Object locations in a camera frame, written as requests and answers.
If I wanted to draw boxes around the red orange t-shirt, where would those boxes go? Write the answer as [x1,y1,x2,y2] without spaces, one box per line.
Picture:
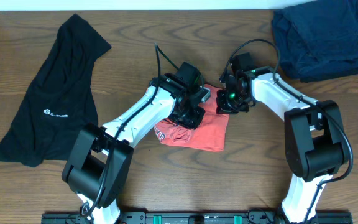
[154,84,229,152]

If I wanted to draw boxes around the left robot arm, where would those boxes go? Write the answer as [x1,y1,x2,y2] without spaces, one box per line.
[62,62,207,223]

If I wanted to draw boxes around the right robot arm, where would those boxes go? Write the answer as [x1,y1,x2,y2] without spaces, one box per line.
[216,53,352,223]

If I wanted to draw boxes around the folded navy blue clothes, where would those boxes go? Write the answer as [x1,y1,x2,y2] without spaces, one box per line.
[272,0,358,82]

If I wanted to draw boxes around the black t-shirt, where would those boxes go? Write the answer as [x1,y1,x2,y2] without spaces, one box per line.
[0,14,111,167]

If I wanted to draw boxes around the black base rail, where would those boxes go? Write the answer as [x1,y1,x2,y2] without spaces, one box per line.
[40,208,353,224]

